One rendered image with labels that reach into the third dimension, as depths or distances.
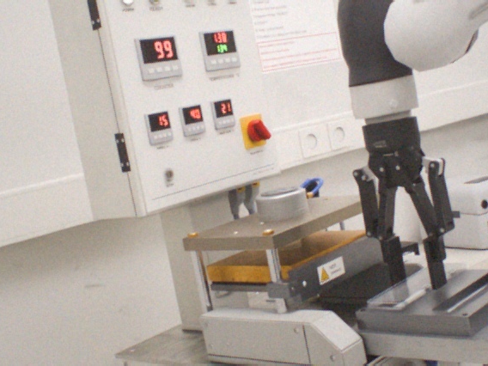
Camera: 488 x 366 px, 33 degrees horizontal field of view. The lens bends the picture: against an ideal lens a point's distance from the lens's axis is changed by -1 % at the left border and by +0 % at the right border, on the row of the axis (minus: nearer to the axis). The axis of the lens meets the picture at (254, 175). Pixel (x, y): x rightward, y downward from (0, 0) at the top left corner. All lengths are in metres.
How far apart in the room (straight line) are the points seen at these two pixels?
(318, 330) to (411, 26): 0.40
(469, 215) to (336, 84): 0.49
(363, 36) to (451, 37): 0.14
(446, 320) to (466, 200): 1.17
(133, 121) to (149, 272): 0.63
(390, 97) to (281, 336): 0.35
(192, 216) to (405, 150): 0.40
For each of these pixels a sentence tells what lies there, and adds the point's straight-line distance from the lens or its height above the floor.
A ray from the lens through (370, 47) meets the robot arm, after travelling 1.07.
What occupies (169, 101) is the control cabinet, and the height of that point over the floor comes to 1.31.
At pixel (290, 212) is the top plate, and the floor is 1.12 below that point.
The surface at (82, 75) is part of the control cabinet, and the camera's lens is 1.29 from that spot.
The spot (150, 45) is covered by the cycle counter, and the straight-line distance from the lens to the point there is 1.27.
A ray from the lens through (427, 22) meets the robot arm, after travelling 0.97.
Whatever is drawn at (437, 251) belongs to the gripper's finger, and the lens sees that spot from 1.11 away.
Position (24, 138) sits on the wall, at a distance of 1.66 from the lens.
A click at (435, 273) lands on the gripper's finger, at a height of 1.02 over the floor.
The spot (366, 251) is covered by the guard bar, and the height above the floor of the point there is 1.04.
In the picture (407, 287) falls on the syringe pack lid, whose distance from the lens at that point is 1.13.
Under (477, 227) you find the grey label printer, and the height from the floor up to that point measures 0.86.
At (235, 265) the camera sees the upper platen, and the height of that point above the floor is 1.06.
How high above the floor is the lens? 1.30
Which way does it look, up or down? 6 degrees down
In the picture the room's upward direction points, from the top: 11 degrees counter-clockwise
